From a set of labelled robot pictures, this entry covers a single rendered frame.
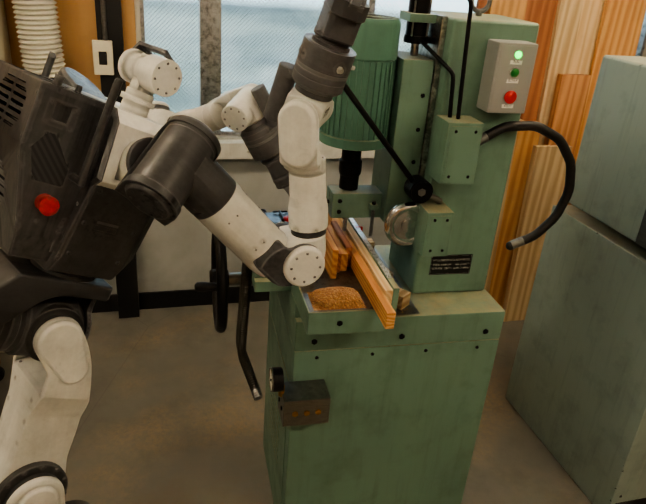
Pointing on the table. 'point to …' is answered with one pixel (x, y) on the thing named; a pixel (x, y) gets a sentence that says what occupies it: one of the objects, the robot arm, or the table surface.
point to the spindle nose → (350, 169)
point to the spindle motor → (366, 87)
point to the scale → (371, 248)
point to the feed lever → (417, 187)
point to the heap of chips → (335, 298)
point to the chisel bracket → (353, 201)
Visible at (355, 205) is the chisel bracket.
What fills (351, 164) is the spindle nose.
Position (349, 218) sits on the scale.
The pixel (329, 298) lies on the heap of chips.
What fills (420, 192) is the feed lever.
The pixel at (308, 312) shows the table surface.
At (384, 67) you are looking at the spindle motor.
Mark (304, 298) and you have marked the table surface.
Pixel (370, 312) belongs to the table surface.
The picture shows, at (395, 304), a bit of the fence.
